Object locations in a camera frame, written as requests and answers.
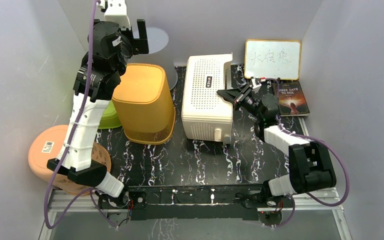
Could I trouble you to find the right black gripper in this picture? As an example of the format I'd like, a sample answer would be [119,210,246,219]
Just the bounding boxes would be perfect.
[216,83,263,120]

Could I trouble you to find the grey plastic bucket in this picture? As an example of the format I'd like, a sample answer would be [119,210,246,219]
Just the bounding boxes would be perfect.
[129,27,178,90]

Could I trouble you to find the cream perforated laundry basket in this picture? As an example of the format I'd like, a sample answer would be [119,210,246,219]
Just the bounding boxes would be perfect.
[181,53,234,145]

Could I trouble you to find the yellow slatted plastic basket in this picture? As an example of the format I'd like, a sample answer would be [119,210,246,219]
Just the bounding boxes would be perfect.
[112,63,176,145]

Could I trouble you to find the green plastic tub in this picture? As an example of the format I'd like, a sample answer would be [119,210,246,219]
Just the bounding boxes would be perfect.
[98,101,122,129]

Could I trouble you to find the orange plastic bucket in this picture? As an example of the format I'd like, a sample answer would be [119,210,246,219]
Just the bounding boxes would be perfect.
[28,125,112,195]

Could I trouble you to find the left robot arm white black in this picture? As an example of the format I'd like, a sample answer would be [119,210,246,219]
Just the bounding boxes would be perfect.
[46,19,149,208]

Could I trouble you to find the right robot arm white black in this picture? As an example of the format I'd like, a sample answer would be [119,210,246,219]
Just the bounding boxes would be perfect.
[217,85,337,207]

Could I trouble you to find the yellow framed whiteboard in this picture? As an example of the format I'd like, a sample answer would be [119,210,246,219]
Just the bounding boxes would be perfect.
[243,39,302,81]

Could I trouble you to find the dark paperback book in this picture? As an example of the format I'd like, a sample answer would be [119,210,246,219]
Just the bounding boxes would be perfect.
[273,80,310,117]

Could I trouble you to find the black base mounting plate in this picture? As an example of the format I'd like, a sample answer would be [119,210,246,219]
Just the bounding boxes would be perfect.
[97,184,293,221]

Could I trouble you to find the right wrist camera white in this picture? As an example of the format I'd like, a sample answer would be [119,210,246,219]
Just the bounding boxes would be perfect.
[249,77,266,94]

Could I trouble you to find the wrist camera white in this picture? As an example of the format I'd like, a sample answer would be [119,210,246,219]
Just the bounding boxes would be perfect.
[97,0,132,30]
[249,77,266,94]

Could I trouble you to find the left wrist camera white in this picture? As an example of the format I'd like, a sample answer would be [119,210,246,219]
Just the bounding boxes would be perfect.
[97,0,132,30]

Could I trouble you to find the aluminium frame rail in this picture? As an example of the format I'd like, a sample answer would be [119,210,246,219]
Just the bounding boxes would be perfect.
[39,188,351,240]

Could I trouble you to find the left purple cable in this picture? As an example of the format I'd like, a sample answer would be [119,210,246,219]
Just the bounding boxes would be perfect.
[42,0,120,230]

